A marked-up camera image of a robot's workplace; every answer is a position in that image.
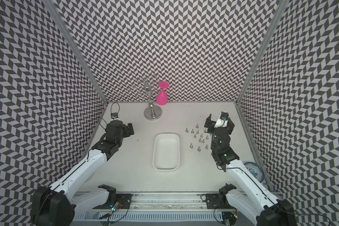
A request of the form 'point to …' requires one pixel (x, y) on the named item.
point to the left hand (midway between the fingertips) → (122, 126)
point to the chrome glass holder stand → (145, 89)
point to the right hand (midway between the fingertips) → (218, 118)
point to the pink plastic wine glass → (162, 96)
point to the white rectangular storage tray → (166, 152)
